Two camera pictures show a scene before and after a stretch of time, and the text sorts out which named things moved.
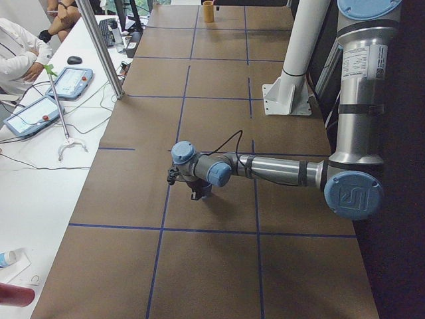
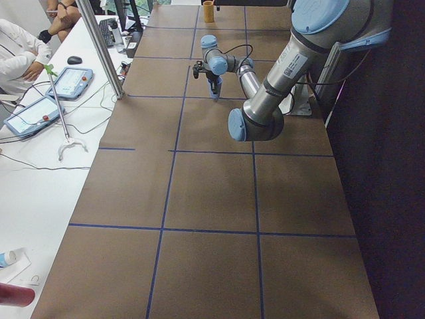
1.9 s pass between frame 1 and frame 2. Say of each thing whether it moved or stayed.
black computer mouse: stayed
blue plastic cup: moved
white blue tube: stayed
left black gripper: moved
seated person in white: stayed
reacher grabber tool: stayed
